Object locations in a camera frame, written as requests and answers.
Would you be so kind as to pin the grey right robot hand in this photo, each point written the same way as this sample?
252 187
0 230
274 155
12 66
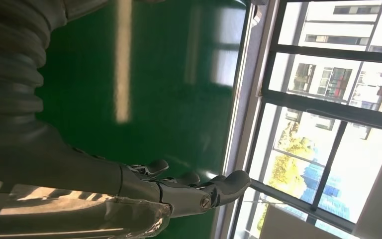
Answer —
79 171

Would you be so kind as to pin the green conveyor belt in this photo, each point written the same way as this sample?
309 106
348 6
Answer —
164 99

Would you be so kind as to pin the clear plastic hand cover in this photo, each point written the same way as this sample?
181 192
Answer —
79 214

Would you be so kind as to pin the yellow green tree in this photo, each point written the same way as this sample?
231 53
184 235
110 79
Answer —
290 165

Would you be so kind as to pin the dark framed window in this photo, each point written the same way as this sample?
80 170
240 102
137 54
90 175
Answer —
326 109

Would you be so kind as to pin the silver conveyor side rail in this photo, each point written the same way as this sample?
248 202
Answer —
240 99

